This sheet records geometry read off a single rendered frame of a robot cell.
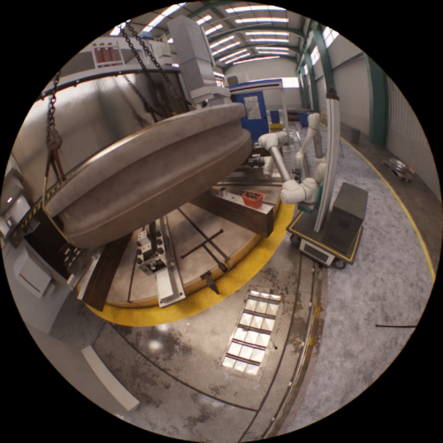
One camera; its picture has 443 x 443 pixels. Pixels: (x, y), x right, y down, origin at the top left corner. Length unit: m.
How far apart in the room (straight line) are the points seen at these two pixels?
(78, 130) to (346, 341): 5.66
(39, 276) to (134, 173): 3.02
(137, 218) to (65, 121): 3.31
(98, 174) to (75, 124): 2.86
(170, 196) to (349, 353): 2.53
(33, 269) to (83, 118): 3.40
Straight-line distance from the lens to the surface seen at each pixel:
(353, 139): 8.39
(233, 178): 2.87
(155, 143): 1.50
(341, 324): 1.91
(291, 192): 1.38
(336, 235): 1.71
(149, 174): 1.67
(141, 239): 1.63
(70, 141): 4.15
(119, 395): 2.44
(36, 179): 3.94
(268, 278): 1.87
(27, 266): 3.79
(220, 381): 1.78
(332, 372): 1.89
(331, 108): 1.37
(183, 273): 1.77
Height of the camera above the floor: 1.69
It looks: 41 degrees down
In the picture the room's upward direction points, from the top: 18 degrees counter-clockwise
